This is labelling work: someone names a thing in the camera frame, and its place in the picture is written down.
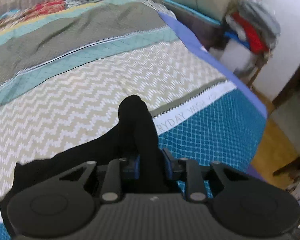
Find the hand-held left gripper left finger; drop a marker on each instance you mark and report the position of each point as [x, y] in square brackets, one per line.
[134, 165]

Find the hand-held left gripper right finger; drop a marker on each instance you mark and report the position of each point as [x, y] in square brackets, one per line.
[168, 162]

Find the black sock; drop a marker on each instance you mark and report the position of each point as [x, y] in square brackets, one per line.
[137, 132]

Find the patterned teal grey bed sheet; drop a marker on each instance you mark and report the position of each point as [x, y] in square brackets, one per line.
[77, 75]

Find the purple blue bed sheet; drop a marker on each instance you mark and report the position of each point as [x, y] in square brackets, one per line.
[215, 60]

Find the wooden chair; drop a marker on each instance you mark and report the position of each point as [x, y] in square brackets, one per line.
[260, 65]

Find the dark table with teal edge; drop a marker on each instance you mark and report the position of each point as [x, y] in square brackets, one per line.
[195, 20]

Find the dark wooden furniture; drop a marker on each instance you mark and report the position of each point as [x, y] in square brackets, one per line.
[293, 85]

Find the pile of clothes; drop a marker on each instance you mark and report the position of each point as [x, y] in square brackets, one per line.
[255, 25]

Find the red floral blanket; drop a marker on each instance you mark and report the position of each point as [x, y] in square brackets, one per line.
[40, 10]

